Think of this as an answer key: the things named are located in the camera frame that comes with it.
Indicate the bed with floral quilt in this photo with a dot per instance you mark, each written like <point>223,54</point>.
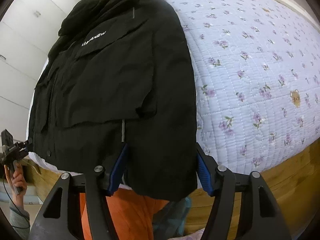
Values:
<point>250,80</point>

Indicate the black hooded jacket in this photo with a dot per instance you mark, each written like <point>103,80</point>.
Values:
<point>112,80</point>

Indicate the dark teal plastic bag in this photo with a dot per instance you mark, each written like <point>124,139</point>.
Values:
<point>172,215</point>

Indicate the person's left hand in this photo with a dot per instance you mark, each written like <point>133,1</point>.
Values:
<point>19,178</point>

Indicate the white wardrobe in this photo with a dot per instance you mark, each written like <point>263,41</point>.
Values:
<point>22,42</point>

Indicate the person's left forearm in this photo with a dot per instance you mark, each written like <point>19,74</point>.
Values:
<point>18,220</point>

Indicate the orange cloth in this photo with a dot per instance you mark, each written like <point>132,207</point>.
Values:
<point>130,212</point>

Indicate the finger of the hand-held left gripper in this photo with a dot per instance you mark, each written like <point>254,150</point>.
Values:
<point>28,142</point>

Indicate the wooden bed frame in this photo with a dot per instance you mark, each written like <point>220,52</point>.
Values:
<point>287,185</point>

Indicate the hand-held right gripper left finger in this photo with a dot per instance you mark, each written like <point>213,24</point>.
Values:
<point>117,167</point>

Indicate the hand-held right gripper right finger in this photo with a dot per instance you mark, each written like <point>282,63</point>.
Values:
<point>203,172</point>

